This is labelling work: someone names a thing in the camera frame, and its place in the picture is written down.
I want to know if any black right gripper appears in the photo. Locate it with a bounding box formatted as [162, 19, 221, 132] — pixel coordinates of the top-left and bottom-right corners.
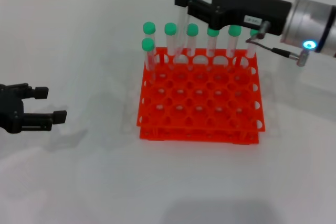
[174, 0, 292, 37]

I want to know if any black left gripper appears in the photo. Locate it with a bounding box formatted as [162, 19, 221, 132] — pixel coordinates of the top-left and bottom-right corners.
[0, 83, 68, 134]

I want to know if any orange test tube rack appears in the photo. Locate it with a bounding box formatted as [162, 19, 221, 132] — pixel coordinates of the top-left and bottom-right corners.
[136, 47, 266, 145]

